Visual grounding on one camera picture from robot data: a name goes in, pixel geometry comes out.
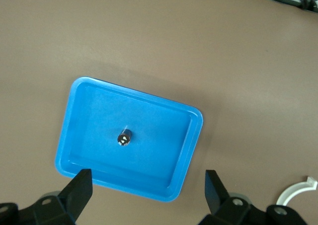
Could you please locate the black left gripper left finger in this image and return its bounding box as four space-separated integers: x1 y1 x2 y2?
0 168 94 225

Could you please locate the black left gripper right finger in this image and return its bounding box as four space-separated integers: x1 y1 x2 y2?
198 169 308 225

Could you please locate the small black knob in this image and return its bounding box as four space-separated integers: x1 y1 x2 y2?
116 125 132 147

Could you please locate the large white arc clamp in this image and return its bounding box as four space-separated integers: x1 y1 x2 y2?
276 176 318 206

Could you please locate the blue plastic tray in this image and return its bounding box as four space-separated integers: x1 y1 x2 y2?
54 76 205 203

